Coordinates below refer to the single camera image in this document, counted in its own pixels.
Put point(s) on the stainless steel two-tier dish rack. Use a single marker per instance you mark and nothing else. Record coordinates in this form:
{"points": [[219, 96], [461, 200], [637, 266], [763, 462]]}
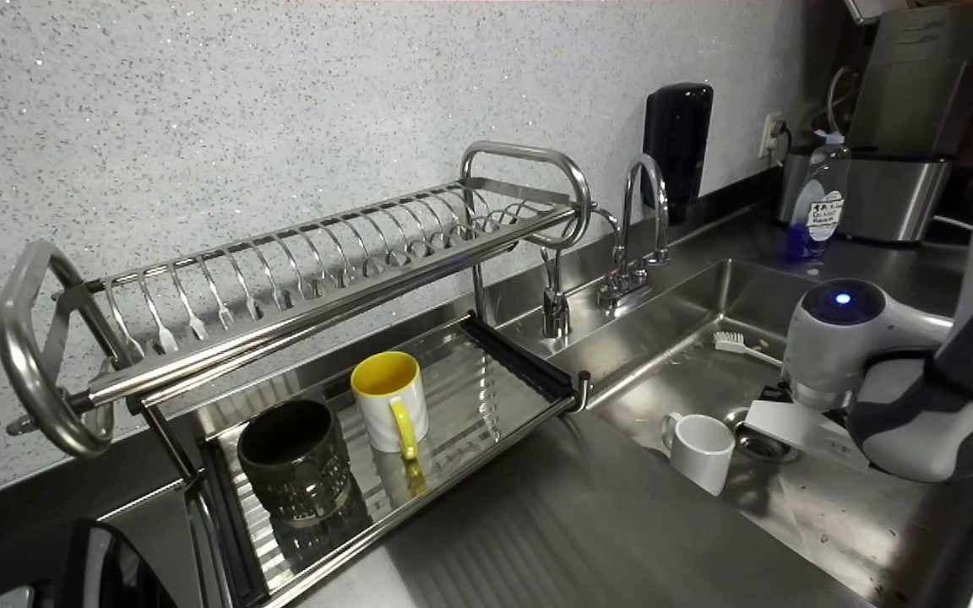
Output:
{"points": [[284, 271]]}

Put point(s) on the metal sink drain strainer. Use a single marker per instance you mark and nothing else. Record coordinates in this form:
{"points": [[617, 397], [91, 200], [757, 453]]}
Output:
{"points": [[757, 446]]}

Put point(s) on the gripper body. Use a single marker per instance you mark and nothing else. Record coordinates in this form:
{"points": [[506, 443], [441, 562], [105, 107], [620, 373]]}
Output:
{"points": [[795, 428]]}

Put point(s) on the grey coffee machine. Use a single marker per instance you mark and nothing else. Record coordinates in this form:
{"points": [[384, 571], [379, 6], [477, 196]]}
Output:
{"points": [[912, 88]]}

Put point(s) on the blue dish soap bottle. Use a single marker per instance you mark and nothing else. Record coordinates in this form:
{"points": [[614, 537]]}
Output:
{"points": [[812, 215]]}

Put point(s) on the tall chrome gooseneck faucet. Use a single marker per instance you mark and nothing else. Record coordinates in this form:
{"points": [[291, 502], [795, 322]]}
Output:
{"points": [[629, 271]]}

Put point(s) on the plain white mug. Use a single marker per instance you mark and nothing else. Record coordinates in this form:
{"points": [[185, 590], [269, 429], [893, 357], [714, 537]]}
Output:
{"points": [[704, 452]]}

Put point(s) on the stainless steel sink basin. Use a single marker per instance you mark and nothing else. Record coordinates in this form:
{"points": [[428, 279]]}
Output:
{"points": [[827, 527]]}

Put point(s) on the stainless steel container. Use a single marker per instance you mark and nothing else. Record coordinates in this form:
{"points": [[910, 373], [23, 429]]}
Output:
{"points": [[893, 196]]}

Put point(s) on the white dish brush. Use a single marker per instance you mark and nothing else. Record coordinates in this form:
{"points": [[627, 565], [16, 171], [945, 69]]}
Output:
{"points": [[742, 343]]}

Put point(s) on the small chrome tap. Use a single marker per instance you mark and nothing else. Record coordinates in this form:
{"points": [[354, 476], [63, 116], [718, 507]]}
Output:
{"points": [[557, 304]]}

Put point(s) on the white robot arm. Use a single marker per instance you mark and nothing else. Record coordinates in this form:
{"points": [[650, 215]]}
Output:
{"points": [[961, 382]]}

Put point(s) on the white wall outlet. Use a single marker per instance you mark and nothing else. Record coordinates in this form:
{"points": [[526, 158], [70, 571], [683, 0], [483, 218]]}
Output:
{"points": [[772, 132]]}

